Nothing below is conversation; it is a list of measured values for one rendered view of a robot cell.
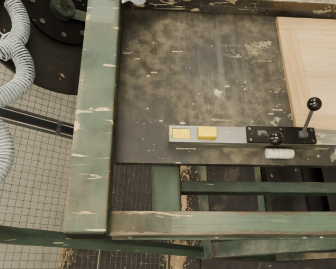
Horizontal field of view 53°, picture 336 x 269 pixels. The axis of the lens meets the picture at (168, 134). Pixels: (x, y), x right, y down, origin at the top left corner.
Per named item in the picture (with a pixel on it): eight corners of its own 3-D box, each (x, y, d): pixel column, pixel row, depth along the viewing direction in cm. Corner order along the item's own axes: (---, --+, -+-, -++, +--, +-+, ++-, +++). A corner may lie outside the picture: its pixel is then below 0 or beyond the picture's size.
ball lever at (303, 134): (310, 142, 95) (326, 102, 87) (296, 141, 95) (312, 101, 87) (304, 134, 98) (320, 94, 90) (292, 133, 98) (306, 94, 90)
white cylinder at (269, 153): (264, 159, 97) (291, 160, 98) (268, 156, 94) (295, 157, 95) (263, 150, 98) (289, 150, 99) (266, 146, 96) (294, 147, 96)
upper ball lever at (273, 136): (265, 140, 96) (285, 147, 83) (253, 140, 96) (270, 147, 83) (266, 127, 96) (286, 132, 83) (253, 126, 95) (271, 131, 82)
